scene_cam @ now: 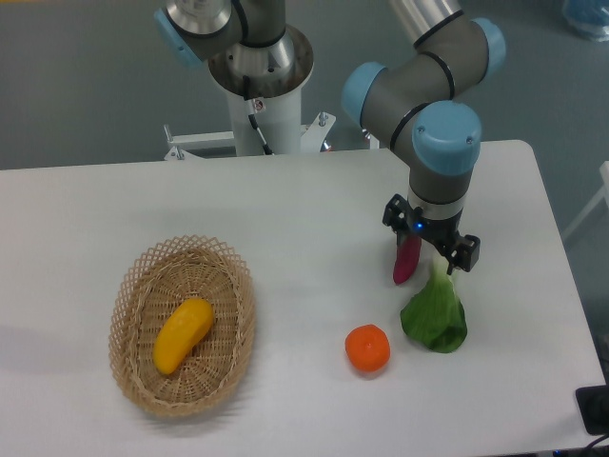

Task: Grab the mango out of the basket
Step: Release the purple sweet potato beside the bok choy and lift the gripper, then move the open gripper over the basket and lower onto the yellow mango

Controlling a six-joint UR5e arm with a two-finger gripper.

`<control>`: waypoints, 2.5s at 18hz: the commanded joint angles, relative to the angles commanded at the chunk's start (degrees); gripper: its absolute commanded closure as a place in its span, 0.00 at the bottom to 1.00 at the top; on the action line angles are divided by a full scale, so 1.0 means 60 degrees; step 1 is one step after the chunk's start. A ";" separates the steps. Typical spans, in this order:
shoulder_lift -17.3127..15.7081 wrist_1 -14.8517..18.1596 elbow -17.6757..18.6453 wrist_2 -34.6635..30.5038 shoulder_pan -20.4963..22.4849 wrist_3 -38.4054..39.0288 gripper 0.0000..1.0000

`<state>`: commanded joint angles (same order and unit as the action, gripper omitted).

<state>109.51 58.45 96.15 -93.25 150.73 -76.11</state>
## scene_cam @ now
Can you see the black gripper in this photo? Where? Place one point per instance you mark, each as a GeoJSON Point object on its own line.
{"type": "Point", "coordinates": [461, 251]}

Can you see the yellow mango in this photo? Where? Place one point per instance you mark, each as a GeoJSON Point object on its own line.
{"type": "Point", "coordinates": [184, 329]}

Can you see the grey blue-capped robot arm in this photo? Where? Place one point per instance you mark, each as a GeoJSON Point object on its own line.
{"type": "Point", "coordinates": [411, 109]}

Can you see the woven wicker basket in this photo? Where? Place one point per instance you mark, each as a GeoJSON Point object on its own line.
{"type": "Point", "coordinates": [159, 281]}

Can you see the green leafy vegetable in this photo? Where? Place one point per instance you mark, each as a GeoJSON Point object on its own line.
{"type": "Point", "coordinates": [434, 317]}

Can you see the orange tangerine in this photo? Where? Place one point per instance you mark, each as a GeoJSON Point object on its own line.
{"type": "Point", "coordinates": [367, 348]}

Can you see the black device at table edge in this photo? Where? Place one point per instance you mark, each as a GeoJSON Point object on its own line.
{"type": "Point", "coordinates": [593, 406]}

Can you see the blue plastic bag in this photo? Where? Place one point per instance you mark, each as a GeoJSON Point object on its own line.
{"type": "Point", "coordinates": [588, 17]}

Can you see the white frame at right edge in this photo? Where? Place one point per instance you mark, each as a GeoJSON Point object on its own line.
{"type": "Point", "coordinates": [591, 212]}

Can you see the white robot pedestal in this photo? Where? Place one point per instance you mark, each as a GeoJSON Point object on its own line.
{"type": "Point", "coordinates": [263, 90]}

